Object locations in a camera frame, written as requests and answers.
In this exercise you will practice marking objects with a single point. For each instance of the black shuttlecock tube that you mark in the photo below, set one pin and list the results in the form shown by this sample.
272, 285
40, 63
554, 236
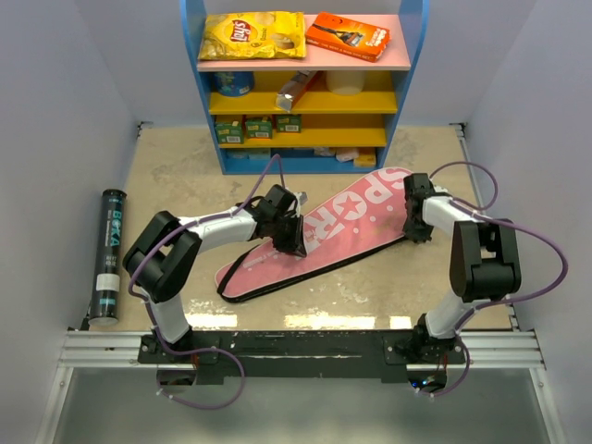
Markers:
106, 279

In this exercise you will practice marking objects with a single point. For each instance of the pink soap packet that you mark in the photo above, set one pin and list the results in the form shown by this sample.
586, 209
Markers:
346, 154

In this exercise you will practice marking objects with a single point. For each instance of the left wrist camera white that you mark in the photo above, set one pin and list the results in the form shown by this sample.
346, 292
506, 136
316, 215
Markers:
301, 197

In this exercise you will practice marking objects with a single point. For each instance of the green box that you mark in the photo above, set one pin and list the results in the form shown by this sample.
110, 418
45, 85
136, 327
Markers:
288, 123
259, 127
229, 131

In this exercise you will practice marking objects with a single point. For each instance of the green box right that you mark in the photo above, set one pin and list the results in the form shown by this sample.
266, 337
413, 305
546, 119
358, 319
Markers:
288, 123

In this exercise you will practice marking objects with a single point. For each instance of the blue shelf unit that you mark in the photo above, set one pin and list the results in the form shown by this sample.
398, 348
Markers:
325, 98

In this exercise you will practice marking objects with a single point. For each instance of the green box middle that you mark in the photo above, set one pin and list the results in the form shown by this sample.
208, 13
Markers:
259, 127

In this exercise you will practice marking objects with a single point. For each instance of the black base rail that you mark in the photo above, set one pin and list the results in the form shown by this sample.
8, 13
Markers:
391, 356

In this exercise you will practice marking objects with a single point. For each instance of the green box left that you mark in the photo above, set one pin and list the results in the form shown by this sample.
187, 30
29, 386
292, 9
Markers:
229, 131

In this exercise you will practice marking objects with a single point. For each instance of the silver orange carton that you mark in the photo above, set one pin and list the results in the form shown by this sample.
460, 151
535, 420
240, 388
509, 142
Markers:
292, 91

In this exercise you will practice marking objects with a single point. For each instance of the white cup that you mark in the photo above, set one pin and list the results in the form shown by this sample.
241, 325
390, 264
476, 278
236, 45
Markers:
345, 82

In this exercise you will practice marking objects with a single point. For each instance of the yellow soap packet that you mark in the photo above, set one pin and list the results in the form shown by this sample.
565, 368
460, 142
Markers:
365, 160

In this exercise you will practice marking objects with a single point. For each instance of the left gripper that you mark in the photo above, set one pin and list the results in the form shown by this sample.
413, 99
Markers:
295, 243

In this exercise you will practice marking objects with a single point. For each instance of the orange razor box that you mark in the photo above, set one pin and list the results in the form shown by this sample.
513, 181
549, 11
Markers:
348, 36

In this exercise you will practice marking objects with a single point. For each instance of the blue round can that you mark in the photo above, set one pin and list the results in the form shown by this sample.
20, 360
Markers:
233, 83

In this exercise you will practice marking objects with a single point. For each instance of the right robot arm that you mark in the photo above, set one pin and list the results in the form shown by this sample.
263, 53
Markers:
484, 265

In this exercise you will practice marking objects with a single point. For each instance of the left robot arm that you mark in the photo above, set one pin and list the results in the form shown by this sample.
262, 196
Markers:
160, 260

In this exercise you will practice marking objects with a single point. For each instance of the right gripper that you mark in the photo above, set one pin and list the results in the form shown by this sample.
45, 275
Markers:
419, 235

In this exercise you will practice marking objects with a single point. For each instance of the yellow Lays chips bag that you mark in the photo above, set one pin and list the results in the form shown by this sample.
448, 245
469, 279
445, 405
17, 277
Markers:
253, 35

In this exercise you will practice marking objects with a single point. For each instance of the pink racket bag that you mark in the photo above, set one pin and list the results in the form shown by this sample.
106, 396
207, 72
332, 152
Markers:
364, 219

